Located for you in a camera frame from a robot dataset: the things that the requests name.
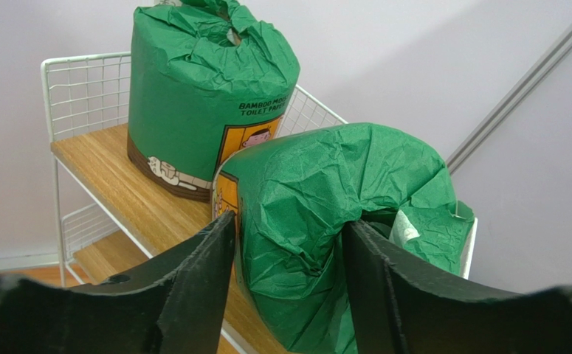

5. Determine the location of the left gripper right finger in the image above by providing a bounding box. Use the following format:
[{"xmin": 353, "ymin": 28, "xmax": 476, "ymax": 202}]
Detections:
[{"xmin": 342, "ymin": 221, "xmax": 572, "ymax": 353}]

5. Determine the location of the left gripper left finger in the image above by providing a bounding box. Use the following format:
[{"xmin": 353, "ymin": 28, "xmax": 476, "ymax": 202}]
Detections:
[{"xmin": 0, "ymin": 212, "xmax": 235, "ymax": 353}]

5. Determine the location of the green toilet paper roll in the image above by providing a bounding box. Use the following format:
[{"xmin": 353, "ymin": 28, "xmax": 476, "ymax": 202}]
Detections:
[
  {"xmin": 213, "ymin": 123, "xmax": 475, "ymax": 353},
  {"xmin": 127, "ymin": 1, "xmax": 300, "ymax": 202}
]

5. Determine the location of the white wire shelf rack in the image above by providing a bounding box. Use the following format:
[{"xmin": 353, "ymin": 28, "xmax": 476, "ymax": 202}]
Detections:
[{"xmin": 40, "ymin": 51, "xmax": 478, "ymax": 354}]

